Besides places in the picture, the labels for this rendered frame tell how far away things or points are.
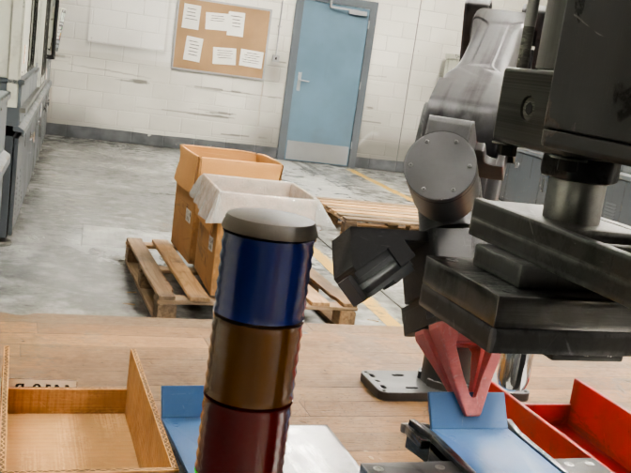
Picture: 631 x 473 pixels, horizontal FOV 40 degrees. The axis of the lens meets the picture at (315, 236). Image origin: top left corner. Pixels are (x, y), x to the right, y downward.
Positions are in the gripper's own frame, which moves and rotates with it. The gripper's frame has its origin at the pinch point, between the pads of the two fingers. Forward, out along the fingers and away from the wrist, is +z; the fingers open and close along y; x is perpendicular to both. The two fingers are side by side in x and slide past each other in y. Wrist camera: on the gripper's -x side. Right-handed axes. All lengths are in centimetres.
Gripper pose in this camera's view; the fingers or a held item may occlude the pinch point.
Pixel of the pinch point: (469, 406)
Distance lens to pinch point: 74.0
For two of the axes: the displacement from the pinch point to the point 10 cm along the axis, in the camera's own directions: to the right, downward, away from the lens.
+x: 9.4, 0.6, 3.3
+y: 3.4, -2.9, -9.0
